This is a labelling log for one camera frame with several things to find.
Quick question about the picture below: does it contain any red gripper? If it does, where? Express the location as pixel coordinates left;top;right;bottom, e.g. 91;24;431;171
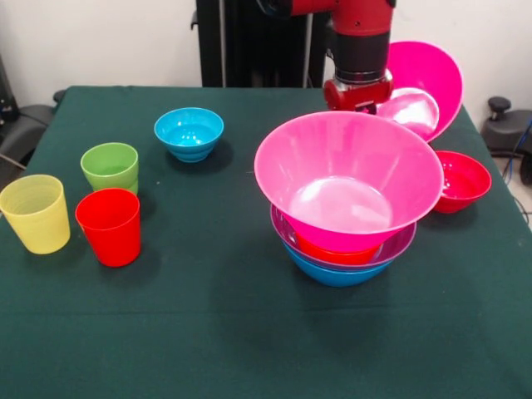
323;69;395;116

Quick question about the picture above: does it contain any large pink bowl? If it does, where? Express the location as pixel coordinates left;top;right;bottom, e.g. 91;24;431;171
376;40;464;144
254;110;445;254

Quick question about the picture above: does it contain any purple bowl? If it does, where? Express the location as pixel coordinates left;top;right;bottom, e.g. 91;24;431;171
269;203;418;273

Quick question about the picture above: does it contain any orange bowl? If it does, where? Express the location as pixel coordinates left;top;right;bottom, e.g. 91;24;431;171
295;232;382;266

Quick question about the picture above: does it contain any crimson bowl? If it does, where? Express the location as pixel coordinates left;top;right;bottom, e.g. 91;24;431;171
431;150;493;214

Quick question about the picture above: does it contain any black rounded floor base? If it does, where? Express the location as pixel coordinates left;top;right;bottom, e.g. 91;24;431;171
481;96;532;186

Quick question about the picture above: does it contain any small blue bowl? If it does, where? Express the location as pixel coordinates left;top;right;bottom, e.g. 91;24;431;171
153;106;225;163

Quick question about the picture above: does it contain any large blue bowl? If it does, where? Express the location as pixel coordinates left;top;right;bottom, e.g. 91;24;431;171
282;240;394;288

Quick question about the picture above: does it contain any green cup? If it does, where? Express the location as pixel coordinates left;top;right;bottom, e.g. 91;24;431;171
80;142;140;195

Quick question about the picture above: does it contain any dark green tablecloth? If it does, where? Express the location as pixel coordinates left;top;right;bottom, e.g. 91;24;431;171
0;86;532;399

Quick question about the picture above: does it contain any red cup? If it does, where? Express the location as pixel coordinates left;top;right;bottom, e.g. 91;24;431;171
74;187;141;268

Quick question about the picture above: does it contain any dark grey chair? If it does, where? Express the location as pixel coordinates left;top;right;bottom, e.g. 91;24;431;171
0;53;67;175

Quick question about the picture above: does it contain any yellow cup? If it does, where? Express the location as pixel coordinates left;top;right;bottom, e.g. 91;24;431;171
0;174;71;255

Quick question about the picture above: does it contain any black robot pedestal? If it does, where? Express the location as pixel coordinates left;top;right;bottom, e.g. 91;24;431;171
190;0;337;88

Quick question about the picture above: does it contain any blue cable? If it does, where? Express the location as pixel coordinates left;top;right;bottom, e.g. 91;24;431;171
501;118;532;186

